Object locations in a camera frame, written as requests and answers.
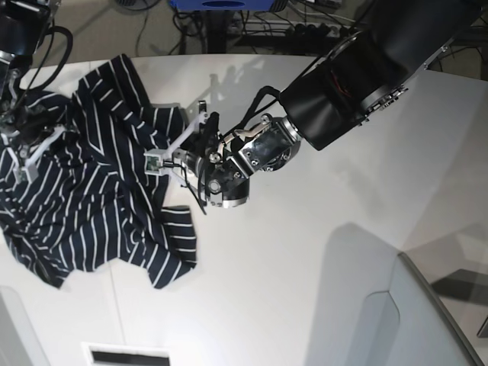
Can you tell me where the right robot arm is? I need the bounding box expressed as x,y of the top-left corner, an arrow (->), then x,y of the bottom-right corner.
1,1 -> 73,145

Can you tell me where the navy white striped t-shirt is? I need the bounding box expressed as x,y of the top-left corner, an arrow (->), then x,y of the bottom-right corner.
1,55 -> 197,289

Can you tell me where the white power strip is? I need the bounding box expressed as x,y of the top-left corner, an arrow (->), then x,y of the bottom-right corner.
243,20 -> 348,38

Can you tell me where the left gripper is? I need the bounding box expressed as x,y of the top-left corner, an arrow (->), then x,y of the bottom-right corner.
173,112 -> 220,187

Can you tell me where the grey metal edge rail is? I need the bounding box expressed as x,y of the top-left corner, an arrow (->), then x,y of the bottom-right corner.
390,253 -> 483,365

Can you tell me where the blue plastic bin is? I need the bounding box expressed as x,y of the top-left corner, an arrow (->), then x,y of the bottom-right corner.
169,0 -> 288,11

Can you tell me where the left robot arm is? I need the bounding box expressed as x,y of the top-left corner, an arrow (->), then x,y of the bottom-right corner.
184,1 -> 487,207

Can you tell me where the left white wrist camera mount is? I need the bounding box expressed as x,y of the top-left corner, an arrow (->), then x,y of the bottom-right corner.
144,100 -> 209,191

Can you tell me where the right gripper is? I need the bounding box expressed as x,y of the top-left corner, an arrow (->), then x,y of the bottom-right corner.
1,107 -> 57,145

